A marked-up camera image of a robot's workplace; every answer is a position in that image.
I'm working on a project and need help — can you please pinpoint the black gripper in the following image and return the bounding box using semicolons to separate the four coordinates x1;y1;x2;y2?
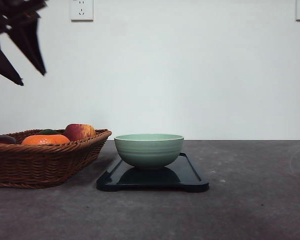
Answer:
0;0;49;86

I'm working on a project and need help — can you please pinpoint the light green ceramic bowl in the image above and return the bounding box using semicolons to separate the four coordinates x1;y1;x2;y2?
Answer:
114;133;184;168

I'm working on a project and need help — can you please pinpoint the brown wicker basket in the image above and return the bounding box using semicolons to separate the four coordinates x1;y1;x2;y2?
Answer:
0;129;112;189

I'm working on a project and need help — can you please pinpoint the green fruit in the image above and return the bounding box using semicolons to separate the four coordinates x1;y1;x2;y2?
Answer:
38;129;60;135

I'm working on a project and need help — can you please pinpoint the dark purple fruit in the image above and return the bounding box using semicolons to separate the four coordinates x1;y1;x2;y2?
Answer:
0;135;16;145

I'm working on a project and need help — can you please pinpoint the orange tangerine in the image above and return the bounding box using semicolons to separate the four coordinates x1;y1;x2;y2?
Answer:
21;134;70;145

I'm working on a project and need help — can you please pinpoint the red yellow apple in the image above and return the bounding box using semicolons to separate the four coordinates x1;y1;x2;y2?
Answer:
65;123;96;142

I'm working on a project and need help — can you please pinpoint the dark teal rectangular tray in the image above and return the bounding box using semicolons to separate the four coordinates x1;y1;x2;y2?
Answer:
96;152;209;193

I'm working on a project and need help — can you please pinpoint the white wall socket left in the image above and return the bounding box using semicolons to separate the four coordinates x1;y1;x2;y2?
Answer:
70;0;94;23

